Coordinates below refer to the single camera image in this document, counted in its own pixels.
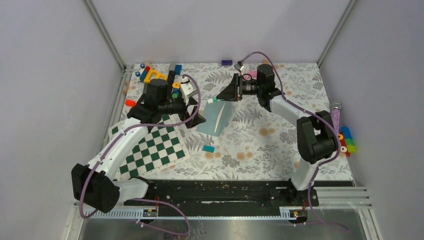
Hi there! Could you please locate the small red block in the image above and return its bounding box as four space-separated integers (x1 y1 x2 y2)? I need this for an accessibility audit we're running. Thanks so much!
124 99 137 108

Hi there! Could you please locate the colourful stacked brick toy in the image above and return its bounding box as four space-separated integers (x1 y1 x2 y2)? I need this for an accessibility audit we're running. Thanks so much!
338 126 357 157

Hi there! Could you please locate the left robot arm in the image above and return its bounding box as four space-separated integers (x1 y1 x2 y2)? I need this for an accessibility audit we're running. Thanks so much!
71 74 206 218

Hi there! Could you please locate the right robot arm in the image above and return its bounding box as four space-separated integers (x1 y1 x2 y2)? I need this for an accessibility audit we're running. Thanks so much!
216 61 341 206

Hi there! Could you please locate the yellow triangle toy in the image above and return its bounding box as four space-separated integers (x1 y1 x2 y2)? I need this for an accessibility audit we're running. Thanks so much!
142 68 168 84

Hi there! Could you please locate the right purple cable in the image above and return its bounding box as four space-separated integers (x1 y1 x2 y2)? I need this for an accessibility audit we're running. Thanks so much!
239 51 350 233

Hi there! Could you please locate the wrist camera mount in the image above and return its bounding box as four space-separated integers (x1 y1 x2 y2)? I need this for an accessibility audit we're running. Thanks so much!
234 60 247 75
180 81 197 106

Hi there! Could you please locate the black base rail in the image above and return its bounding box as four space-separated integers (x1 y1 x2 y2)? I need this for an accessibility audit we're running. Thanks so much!
145 180 319 217

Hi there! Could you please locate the green white glue stick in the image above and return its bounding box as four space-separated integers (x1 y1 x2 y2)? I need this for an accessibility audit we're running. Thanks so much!
207 97 219 104

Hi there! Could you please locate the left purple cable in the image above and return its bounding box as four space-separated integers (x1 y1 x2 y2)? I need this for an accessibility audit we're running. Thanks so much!
78 73 202 237

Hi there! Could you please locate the purple glitter tube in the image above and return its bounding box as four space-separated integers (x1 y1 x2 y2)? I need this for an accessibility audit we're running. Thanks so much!
330 101 342 134

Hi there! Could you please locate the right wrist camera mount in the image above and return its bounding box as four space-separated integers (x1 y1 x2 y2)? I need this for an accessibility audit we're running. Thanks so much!
234 60 247 75

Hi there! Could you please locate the small teal block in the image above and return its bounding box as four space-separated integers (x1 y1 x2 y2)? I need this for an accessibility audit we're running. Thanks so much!
202 145 215 153

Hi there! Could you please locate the pink cylinder marker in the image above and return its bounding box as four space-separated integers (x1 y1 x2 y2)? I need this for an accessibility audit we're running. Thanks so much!
248 70 257 78

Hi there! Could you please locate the purple small brick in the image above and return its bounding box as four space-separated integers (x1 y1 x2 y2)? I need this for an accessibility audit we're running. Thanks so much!
221 59 233 66

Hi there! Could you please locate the blue lego brick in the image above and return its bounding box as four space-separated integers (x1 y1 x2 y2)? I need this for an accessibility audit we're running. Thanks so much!
174 64 182 75

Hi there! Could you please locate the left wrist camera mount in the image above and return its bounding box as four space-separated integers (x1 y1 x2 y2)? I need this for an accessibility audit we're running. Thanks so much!
180 81 197 106

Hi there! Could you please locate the purple cable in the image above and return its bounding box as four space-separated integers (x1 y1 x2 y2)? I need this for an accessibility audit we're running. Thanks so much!
239 51 350 233
78 73 202 237

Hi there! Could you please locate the green white checkerboard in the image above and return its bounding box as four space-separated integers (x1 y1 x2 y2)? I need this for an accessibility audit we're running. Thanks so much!
114 126 190 181

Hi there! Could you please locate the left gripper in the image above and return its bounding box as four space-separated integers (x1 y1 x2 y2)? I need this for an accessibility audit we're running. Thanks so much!
159 94 206 128

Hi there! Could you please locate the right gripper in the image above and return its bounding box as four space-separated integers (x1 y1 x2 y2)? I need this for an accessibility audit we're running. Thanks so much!
216 74 263 103

